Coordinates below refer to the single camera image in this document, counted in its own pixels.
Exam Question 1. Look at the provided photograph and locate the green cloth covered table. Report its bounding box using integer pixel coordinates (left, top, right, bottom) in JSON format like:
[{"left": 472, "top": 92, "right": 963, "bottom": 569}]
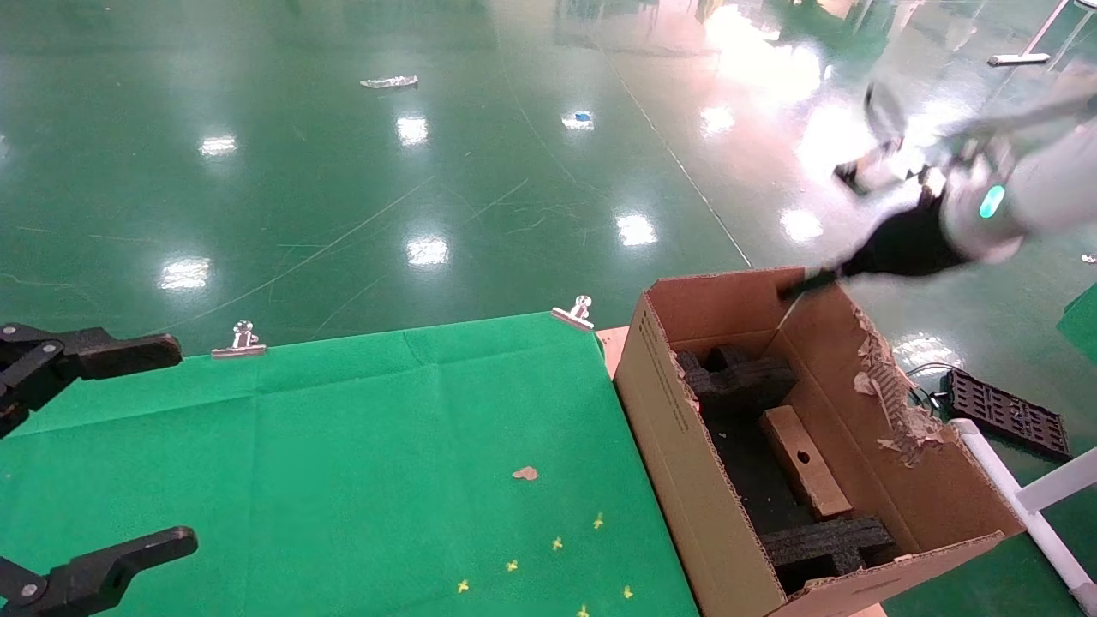
[{"left": 1058, "top": 285, "right": 1097, "bottom": 362}]

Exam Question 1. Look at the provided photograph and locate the black foam block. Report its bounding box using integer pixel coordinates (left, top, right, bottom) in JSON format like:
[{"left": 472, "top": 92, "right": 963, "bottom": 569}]
[
  {"left": 761, "top": 514, "right": 896, "bottom": 596},
  {"left": 673, "top": 344, "right": 798, "bottom": 421}
]

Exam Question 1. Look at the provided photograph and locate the large open cardboard carton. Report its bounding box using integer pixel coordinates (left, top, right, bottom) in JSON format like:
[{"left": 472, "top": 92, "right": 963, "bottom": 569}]
[{"left": 613, "top": 266, "right": 1027, "bottom": 617}]

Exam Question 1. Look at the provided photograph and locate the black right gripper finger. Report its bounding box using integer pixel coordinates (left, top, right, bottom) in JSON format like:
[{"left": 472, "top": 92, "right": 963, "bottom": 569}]
[{"left": 778, "top": 264, "right": 846, "bottom": 302}]

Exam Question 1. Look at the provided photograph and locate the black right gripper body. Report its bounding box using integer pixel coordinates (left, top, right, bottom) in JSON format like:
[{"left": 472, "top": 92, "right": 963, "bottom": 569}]
[{"left": 844, "top": 194, "right": 972, "bottom": 279}]

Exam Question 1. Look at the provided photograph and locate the white pipe frame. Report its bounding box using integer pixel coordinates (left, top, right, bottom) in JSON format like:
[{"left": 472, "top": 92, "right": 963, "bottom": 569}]
[{"left": 950, "top": 418, "right": 1097, "bottom": 616}]

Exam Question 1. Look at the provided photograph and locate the white stand foot with pole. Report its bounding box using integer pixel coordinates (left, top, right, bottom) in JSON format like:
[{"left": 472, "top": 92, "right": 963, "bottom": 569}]
[{"left": 987, "top": 0, "right": 1074, "bottom": 68}]

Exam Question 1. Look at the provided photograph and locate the small cardboard box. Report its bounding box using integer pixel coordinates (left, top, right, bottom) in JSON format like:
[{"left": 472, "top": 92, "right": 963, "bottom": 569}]
[{"left": 761, "top": 405, "right": 854, "bottom": 522}]

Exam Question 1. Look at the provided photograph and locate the black plastic grid crate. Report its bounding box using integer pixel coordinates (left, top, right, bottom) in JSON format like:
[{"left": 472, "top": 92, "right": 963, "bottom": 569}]
[{"left": 943, "top": 368, "right": 1072, "bottom": 462}]

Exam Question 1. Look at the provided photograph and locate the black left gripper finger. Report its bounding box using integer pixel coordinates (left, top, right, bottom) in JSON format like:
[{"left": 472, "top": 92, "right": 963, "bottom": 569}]
[
  {"left": 0, "top": 324, "right": 183, "bottom": 440},
  {"left": 0, "top": 527, "right": 199, "bottom": 617}
]

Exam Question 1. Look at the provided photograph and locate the green tablecloth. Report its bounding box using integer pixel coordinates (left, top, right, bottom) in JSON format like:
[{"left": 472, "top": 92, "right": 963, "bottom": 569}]
[{"left": 0, "top": 310, "right": 699, "bottom": 617}]

